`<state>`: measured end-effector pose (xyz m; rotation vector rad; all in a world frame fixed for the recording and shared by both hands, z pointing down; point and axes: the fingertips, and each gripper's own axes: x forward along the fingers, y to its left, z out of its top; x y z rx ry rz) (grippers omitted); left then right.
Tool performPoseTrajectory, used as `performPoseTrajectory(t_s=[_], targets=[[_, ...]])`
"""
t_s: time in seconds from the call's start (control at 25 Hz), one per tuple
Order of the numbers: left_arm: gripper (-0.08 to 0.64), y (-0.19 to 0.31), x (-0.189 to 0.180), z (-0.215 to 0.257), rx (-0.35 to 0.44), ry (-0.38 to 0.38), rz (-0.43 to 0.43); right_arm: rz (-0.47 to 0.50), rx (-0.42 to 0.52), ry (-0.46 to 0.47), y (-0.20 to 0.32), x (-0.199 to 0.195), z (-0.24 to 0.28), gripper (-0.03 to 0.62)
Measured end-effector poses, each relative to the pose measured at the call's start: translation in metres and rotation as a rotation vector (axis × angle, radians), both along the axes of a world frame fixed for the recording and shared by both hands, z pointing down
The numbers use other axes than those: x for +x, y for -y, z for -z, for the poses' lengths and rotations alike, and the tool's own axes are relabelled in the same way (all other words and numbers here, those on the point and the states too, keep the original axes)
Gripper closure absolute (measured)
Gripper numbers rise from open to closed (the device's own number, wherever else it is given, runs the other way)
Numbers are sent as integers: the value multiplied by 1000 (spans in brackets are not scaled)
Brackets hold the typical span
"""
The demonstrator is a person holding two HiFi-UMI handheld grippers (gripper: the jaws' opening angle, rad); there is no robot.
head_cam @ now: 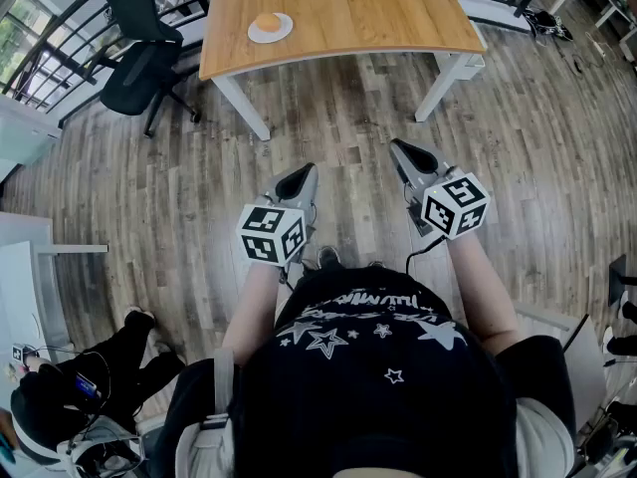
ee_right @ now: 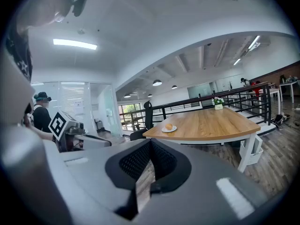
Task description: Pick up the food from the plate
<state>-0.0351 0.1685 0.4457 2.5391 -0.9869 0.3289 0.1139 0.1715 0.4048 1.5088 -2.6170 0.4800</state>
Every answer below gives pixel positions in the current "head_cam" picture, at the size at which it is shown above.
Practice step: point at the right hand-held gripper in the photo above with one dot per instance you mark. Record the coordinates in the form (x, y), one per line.
(455, 204)

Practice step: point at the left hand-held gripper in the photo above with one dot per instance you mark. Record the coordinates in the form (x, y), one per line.
(271, 232)

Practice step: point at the white round plate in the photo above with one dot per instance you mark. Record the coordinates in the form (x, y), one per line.
(284, 29)

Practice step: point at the orange round fruit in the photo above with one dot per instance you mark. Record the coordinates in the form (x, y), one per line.
(266, 22)

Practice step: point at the person's right forearm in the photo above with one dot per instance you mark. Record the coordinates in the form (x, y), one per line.
(480, 292)

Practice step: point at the person's left forearm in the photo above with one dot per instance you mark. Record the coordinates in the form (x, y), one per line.
(251, 311)

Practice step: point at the person's dark shoe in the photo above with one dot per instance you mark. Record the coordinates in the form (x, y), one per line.
(328, 258)

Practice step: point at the white table leg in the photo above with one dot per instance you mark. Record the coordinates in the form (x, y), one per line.
(443, 82)
(244, 107)

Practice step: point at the black bag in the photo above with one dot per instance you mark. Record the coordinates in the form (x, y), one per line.
(547, 24)

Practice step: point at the black office chair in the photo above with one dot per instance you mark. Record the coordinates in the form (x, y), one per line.
(142, 63)

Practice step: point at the white power strip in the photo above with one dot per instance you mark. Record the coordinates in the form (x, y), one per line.
(597, 45)

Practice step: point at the black star print shirt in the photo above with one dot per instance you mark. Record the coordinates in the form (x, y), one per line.
(373, 391)

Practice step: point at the white cabinet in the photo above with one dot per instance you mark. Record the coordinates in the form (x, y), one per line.
(22, 132)

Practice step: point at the white desk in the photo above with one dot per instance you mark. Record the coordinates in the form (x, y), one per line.
(25, 277)

